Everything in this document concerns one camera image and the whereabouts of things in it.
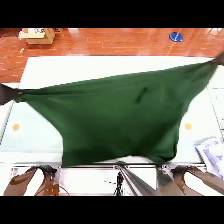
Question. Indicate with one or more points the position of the dark green T-shirt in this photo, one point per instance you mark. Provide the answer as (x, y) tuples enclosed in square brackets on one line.
[(116, 116)]

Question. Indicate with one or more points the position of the pale blue garment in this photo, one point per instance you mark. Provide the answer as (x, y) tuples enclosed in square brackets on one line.
[(213, 155)]

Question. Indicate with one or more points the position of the cardboard box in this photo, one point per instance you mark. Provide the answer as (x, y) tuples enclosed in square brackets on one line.
[(40, 36)]

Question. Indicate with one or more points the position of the silver frame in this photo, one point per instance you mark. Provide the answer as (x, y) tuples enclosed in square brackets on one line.
[(135, 185)]

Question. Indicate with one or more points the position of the blue round disc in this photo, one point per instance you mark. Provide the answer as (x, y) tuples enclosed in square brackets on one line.
[(176, 36)]

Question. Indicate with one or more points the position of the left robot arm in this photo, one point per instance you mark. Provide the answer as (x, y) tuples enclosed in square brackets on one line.
[(46, 172)]

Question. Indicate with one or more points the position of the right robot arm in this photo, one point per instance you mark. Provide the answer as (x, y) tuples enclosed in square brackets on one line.
[(186, 172)]

